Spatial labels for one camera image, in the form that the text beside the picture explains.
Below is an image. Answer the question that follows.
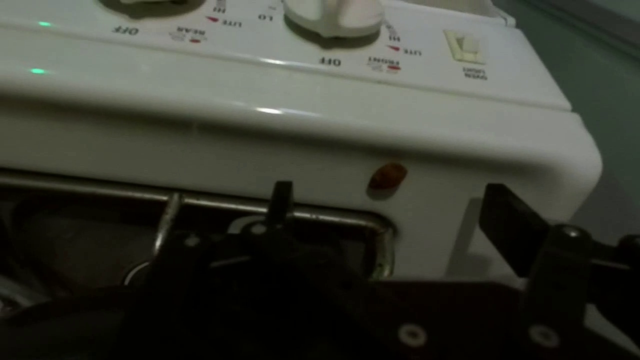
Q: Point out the cream stove rocker switch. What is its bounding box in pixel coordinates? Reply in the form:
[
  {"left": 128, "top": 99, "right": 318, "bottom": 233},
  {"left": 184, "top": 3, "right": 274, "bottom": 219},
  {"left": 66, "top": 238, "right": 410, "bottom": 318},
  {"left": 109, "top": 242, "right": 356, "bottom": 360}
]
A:
[{"left": 443, "top": 27, "right": 485, "bottom": 65}]

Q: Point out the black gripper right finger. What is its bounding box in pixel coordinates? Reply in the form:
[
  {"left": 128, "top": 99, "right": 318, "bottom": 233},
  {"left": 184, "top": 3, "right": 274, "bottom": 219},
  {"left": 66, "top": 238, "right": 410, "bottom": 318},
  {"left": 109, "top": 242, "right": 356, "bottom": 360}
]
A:
[{"left": 479, "top": 181, "right": 556, "bottom": 275}]

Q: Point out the white GE gas stove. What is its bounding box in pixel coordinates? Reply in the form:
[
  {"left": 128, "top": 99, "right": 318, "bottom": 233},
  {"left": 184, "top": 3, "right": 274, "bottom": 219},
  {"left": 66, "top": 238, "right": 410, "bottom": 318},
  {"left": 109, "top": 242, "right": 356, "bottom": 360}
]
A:
[{"left": 0, "top": 0, "right": 606, "bottom": 281}]

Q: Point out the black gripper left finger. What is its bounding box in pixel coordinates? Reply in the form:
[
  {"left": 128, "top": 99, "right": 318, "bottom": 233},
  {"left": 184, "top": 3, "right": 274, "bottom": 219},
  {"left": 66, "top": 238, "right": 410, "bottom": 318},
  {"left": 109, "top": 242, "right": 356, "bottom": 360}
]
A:
[{"left": 264, "top": 177, "right": 296, "bottom": 235}]

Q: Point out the black wire burner grate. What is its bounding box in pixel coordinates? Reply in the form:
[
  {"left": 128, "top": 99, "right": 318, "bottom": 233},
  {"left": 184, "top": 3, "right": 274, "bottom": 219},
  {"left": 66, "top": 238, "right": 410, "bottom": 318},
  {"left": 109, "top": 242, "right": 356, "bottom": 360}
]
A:
[{"left": 0, "top": 170, "right": 397, "bottom": 286}]

